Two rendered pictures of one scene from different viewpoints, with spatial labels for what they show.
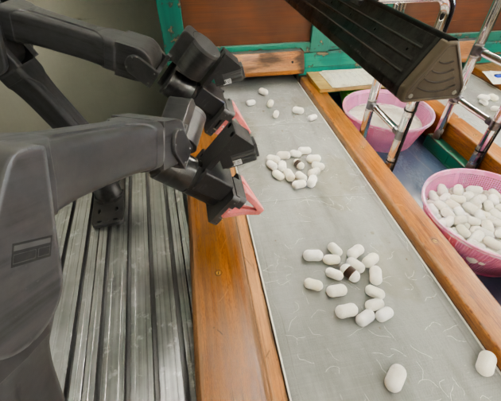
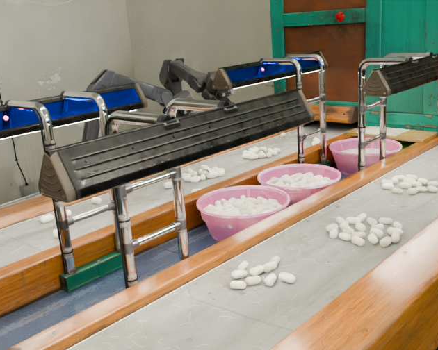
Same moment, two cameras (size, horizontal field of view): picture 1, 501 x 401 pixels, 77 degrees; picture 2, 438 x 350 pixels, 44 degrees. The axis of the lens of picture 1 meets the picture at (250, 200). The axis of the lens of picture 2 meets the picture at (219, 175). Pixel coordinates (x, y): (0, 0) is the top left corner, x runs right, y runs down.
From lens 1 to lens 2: 1.83 m
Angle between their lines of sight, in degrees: 53
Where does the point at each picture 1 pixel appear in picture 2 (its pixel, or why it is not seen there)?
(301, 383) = not seen: hidden behind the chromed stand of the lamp
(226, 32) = (310, 90)
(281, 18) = (345, 85)
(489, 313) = (220, 185)
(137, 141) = (146, 87)
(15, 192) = (107, 76)
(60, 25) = (181, 68)
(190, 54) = (208, 80)
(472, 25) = not seen: outside the picture
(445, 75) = (221, 80)
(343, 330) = not seen: hidden behind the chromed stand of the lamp
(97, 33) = (189, 71)
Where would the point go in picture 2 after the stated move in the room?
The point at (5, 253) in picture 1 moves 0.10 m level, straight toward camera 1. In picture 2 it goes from (101, 82) to (94, 86)
